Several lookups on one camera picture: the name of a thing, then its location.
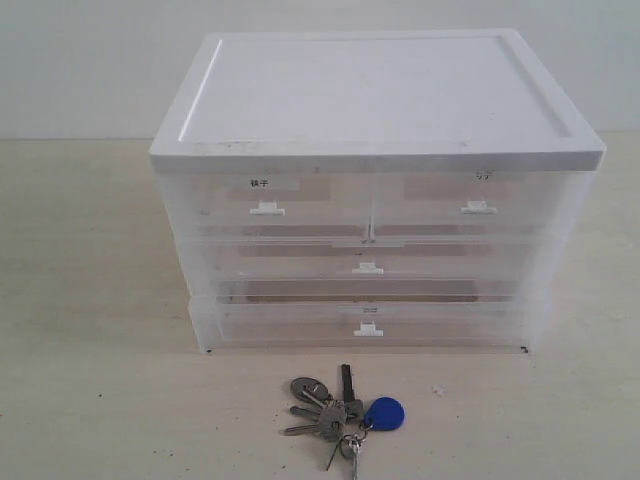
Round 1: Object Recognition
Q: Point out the wide clear drawer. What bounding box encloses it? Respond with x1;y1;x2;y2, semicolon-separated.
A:
181;238;557;302
188;298;551;351

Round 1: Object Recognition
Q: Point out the key bunch with blue fob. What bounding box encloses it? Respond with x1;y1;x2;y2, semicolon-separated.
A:
282;364;406;479

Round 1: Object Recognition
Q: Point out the white translucent drawer cabinet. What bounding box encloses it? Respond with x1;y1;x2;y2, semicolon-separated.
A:
149;28;608;355

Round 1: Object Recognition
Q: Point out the top left small drawer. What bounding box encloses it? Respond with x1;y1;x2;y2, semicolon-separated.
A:
196;174;371;237

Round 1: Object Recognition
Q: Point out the small drawer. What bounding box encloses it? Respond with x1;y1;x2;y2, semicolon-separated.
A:
372;172;564;236
196;174;371;237

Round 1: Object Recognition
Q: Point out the top right small drawer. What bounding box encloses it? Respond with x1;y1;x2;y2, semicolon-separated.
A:
372;172;564;236

